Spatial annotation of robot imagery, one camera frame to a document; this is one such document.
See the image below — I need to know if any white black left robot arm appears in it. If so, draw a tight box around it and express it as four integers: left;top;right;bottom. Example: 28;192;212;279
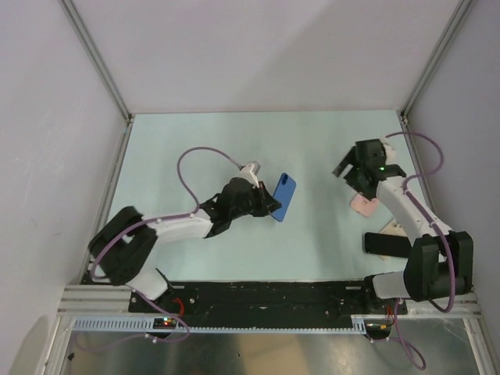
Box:
87;177;281;312

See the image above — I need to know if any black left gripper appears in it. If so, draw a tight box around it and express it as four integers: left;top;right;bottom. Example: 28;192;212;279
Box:
229;180;280;220

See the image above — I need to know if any blue smartphone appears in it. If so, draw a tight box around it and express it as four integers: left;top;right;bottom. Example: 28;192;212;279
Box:
271;173;297;223

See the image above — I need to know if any white slotted cable duct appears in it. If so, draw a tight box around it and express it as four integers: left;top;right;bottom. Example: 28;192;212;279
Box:
73;316;366;334

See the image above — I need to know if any left electronics board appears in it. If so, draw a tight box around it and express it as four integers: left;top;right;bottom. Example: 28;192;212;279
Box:
153;298;184;330

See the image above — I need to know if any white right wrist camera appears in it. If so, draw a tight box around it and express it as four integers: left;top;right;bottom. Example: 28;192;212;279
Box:
380;137;396;164

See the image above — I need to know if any right electronics board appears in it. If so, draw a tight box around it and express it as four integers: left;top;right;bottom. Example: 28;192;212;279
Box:
365;305;395;342

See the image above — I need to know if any aluminium frame post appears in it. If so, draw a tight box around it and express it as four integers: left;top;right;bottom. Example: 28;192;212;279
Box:
57;0;134;122
399;0;477;122

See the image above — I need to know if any aluminium front frame beam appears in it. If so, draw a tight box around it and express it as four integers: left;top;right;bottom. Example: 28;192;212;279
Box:
57;285;483;320

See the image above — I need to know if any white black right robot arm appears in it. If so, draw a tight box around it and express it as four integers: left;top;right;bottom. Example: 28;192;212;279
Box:
333;139;473;313

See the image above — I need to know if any black table front rail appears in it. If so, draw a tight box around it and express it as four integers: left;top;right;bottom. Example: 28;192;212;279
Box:
153;280;408;328

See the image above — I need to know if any left aluminium frame post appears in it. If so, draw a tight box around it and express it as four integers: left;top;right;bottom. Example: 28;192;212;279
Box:
57;0;134;122

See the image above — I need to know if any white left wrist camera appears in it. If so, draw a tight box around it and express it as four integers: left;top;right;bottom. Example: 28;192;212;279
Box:
237;161;261;187

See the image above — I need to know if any pink phone case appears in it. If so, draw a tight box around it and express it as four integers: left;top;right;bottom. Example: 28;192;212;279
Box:
350;194;379;217

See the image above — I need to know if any right aluminium frame post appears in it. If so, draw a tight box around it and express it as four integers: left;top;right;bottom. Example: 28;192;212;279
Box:
399;0;477;122

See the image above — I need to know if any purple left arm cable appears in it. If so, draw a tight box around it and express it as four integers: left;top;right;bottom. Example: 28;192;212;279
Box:
89;146;245;282

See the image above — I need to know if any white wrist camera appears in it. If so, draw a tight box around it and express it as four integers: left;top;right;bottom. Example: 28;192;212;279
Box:
380;137;396;164
237;161;261;187

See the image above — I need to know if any beige phone case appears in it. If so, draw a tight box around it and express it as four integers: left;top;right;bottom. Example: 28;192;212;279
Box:
380;220;410;259

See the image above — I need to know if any electronics board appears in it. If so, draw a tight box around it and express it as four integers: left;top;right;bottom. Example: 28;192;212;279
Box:
153;298;184;330
365;305;395;342

